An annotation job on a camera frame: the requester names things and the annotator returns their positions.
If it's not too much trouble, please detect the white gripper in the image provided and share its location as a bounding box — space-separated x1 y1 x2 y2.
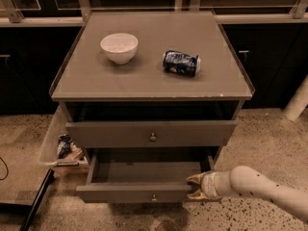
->
186 171 232 200

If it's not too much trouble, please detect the grey drawer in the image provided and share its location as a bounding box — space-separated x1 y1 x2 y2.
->
77 147 214 203
65 120 237 148

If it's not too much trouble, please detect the grey top drawer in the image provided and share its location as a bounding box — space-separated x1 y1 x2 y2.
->
65 120 237 148

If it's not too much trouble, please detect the grey drawer cabinet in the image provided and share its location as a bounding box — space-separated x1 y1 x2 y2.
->
48 11 256 204

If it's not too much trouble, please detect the crushed blue soda can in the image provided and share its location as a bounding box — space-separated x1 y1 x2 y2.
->
163 50 201 77

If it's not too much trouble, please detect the blue snack bag in bin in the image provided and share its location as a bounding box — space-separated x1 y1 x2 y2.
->
57 134 72 159

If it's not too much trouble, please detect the clear plastic bin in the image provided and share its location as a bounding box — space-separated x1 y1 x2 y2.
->
39 107 89 175

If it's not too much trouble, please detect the black bar on floor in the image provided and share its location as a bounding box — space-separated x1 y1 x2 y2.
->
19 168 55 231

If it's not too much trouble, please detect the white ceramic bowl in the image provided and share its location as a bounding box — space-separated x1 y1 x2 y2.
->
100 33 139 64

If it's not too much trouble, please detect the white post at right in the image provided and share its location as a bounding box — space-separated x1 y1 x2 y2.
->
283 74 308 121

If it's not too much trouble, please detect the black cable on floor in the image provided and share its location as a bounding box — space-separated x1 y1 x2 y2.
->
0 157 10 181

